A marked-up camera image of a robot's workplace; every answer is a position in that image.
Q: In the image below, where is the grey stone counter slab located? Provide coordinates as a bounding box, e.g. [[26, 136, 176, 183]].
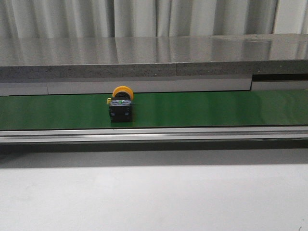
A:
[[0, 34, 308, 83]]

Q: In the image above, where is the green conveyor belt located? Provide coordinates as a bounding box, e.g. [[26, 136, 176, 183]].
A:
[[0, 90, 308, 130]]

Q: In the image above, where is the grey conveyor back panel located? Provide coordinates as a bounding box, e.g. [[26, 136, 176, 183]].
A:
[[0, 74, 308, 96]]

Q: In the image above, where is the white pleated curtain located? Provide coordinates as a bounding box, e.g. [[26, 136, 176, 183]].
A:
[[0, 0, 308, 39]]

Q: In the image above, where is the yellow push button switch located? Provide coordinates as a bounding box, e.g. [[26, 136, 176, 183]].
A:
[[106, 86, 134, 123]]

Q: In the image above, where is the aluminium conveyor front rail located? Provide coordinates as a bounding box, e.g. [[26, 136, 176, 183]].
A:
[[0, 126, 308, 144]]

